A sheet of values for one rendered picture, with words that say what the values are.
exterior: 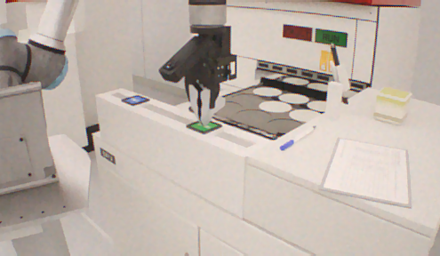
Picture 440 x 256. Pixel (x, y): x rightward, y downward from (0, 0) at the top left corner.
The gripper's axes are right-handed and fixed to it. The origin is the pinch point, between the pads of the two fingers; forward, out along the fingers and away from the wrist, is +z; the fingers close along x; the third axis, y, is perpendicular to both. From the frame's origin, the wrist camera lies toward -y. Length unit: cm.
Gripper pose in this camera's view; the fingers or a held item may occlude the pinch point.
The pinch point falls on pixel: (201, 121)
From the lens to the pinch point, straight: 75.6
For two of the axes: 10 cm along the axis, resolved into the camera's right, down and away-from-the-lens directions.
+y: 6.8, -2.8, 6.7
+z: 0.0, 9.2, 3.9
